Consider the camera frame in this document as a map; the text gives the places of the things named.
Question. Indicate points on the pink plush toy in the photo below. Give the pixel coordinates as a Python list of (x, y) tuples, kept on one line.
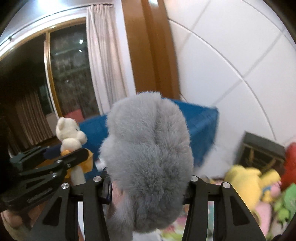
[(263, 215)]

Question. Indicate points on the wooden door frame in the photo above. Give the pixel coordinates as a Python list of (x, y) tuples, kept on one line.
[(148, 46)]

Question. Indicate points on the curtain rail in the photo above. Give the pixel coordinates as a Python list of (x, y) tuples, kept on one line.
[(46, 17)]

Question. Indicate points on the brown striped curtain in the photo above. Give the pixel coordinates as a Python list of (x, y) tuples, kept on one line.
[(30, 120)]

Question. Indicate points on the dark window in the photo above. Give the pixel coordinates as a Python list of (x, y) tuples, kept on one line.
[(69, 69)]

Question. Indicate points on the green and white plush toy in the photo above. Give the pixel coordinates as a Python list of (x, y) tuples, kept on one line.
[(286, 204)]

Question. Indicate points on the blue plastic crate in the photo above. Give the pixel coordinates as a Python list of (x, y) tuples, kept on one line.
[(201, 129)]

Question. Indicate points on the dark framed box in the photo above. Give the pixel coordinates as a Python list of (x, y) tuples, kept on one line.
[(259, 148)]

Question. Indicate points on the person's left hand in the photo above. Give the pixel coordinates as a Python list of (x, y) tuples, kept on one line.
[(13, 222)]

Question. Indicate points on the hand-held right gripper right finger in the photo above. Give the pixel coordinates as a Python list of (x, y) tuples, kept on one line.
[(198, 192)]

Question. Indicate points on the grey furry plush toy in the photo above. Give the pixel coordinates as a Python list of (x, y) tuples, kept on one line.
[(148, 150)]

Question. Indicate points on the white teddy bear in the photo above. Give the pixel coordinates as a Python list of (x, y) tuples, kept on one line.
[(69, 134)]

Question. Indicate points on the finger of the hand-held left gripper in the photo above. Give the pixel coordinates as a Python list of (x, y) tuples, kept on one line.
[(27, 154), (69, 158)]

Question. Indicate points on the white curtain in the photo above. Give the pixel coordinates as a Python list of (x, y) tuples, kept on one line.
[(104, 58)]

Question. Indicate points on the red handbag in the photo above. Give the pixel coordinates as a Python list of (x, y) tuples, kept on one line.
[(291, 162)]

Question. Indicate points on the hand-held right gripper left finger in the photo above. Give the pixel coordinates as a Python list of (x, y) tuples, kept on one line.
[(92, 197)]

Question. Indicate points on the yellow plush toy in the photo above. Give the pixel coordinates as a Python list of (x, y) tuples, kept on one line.
[(242, 183)]

